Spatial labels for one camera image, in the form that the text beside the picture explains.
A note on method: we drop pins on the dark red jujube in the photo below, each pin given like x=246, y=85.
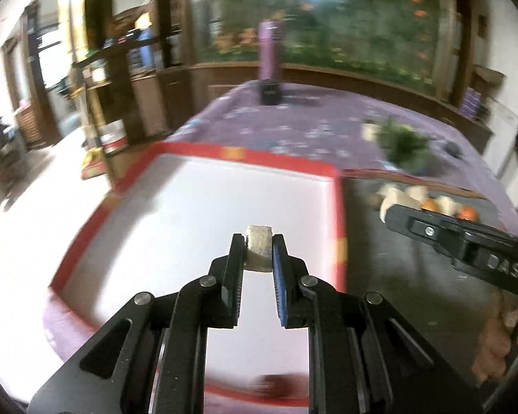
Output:
x=281, y=386

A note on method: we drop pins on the small black device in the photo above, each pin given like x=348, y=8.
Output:
x=452, y=149

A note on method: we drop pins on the green leafy vegetable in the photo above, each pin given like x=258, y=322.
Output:
x=404, y=147

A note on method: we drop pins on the orange tangerine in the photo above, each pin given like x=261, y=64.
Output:
x=467, y=213
x=430, y=204

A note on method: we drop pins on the purple floral tablecloth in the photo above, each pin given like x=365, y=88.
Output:
x=363, y=355

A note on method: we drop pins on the pale fruit cube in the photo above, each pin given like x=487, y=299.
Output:
x=418, y=192

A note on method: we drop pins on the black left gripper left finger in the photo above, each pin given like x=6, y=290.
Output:
x=228, y=271

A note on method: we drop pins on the small pale fruit chunk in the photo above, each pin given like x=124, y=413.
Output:
x=258, y=255

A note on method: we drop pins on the purple thermos bottle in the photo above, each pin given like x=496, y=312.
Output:
x=270, y=44

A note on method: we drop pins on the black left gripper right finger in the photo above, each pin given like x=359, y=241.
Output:
x=294, y=299

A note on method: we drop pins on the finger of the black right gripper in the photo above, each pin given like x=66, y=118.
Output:
x=449, y=236

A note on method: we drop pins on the red framed white tray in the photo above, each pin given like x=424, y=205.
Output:
x=162, y=225

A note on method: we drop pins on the large pale fruit chunk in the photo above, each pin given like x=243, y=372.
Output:
x=395, y=196

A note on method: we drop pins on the white plastic bucket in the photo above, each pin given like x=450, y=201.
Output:
x=113, y=136

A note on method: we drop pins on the floral glass partition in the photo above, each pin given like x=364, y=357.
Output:
x=398, y=41

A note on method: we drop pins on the person's right hand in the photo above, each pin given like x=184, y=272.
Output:
x=494, y=342

